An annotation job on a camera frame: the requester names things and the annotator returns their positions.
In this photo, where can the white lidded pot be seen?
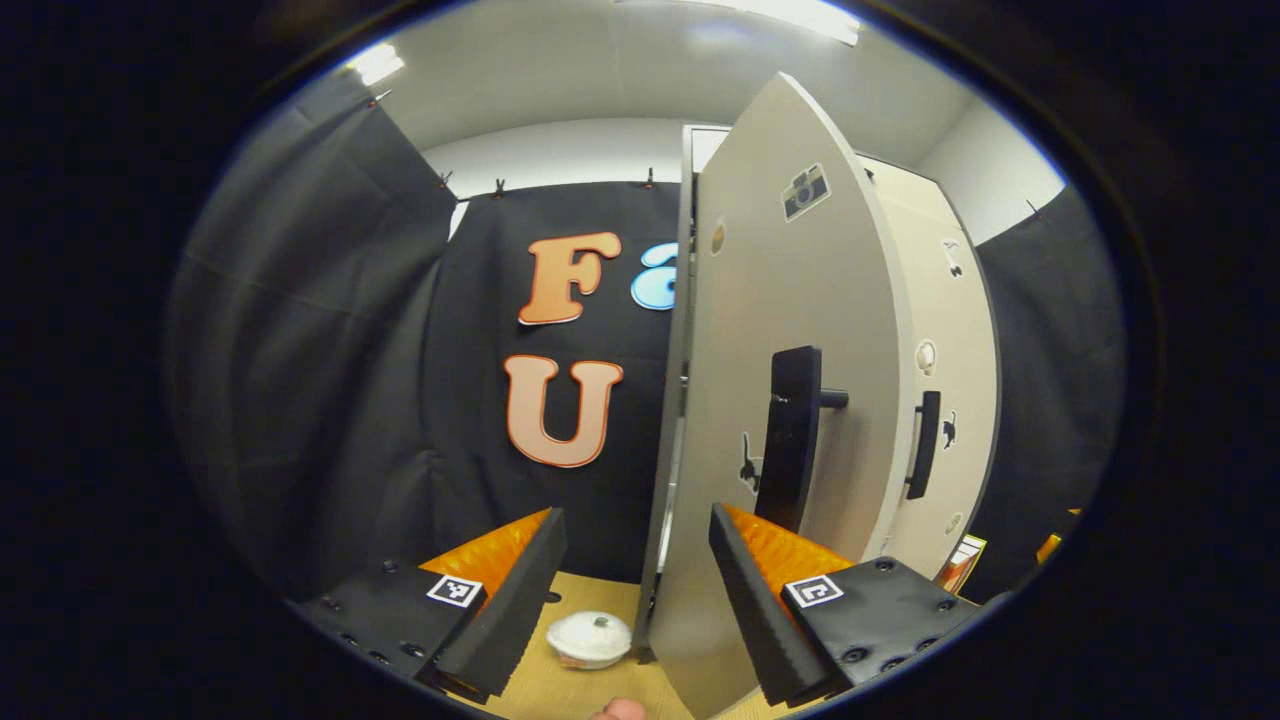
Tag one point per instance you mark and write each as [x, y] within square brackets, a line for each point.
[590, 640]

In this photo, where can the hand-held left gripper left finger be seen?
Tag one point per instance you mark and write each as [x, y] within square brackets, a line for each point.
[520, 600]

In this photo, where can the black backdrop cloth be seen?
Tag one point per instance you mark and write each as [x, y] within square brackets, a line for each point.
[1050, 380]
[320, 350]

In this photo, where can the white cabinet door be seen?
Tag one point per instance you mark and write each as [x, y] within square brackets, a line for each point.
[800, 280]
[970, 340]

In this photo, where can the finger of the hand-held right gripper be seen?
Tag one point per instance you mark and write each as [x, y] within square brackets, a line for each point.
[1048, 548]

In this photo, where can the small ceiling light panel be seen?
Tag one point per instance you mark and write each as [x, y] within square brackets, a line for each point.
[378, 63]

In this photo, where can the small cardboard box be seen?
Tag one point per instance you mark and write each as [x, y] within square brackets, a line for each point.
[962, 565]

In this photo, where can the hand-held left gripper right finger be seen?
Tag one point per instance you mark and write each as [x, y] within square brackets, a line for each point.
[755, 610]

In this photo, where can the large ceiling light panel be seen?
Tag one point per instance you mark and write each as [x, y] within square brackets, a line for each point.
[790, 15]

